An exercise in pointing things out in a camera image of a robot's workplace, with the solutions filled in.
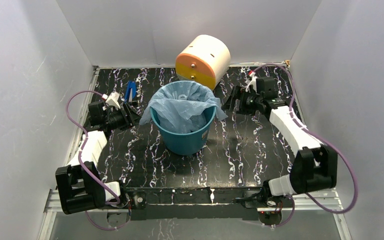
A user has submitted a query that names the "white drawer box orange front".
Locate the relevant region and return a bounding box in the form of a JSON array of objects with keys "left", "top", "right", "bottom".
[{"left": 175, "top": 34, "right": 231, "bottom": 90}]

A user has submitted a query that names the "light blue plastic bag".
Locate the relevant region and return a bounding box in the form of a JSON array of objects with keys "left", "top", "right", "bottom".
[{"left": 139, "top": 80, "right": 228, "bottom": 134}]

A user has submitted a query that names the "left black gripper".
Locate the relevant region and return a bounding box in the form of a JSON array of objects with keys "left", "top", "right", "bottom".
[{"left": 104, "top": 104, "right": 145, "bottom": 132}]

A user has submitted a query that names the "blue stapler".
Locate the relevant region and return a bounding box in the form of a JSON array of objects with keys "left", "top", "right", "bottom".
[{"left": 124, "top": 81, "right": 138, "bottom": 107}]

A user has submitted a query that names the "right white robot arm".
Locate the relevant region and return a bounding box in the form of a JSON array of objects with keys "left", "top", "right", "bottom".
[{"left": 222, "top": 77, "right": 338, "bottom": 207}]

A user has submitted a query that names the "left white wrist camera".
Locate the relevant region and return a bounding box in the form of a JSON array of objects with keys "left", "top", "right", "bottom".
[{"left": 104, "top": 91, "right": 121, "bottom": 110}]

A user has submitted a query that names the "teal plastic trash bin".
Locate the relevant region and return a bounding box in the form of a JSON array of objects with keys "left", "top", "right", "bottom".
[{"left": 149, "top": 80, "right": 217, "bottom": 157}]

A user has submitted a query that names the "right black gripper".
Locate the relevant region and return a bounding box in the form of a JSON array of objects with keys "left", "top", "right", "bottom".
[{"left": 221, "top": 85, "right": 263, "bottom": 117}]

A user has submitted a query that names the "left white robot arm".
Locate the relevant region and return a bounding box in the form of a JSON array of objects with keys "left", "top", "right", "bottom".
[{"left": 55, "top": 101, "right": 141, "bottom": 215}]

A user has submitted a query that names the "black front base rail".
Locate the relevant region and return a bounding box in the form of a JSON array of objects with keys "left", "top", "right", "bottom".
[{"left": 105, "top": 180, "right": 284, "bottom": 226}]

